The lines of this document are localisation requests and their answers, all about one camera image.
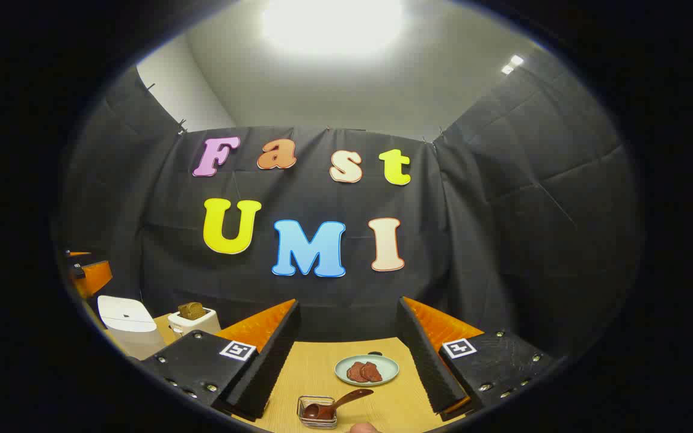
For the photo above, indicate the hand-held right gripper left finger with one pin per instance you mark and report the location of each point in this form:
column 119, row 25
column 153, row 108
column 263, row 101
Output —
column 271, row 361

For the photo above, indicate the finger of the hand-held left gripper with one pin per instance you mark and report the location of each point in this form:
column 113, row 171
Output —
column 95, row 276
column 77, row 257

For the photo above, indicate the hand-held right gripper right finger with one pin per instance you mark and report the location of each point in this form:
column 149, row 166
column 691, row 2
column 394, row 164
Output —
column 425, row 361

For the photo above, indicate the white rice cooker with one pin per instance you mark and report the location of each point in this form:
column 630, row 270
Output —
column 127, row 319

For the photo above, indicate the brown wooden spoon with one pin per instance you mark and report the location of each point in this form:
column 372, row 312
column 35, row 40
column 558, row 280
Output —
column 346, row 398

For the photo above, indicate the pale green plate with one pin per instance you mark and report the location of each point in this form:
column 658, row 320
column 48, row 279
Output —
column 382, row 376

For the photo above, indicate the brown meat piece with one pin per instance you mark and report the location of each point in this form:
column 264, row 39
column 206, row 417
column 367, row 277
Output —
column 355, row 373
column 373, row 371

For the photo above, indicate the white toaster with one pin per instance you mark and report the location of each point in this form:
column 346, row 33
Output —
column 196, row 325

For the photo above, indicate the brown bread slice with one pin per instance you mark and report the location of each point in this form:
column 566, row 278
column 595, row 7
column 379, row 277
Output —
column 192, row 310

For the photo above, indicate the small ceiling light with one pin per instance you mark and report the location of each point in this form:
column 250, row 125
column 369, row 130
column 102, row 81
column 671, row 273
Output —
column 512, row 64

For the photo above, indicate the large ceiling light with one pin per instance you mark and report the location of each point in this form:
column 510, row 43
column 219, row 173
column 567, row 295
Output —
column 331, row 24

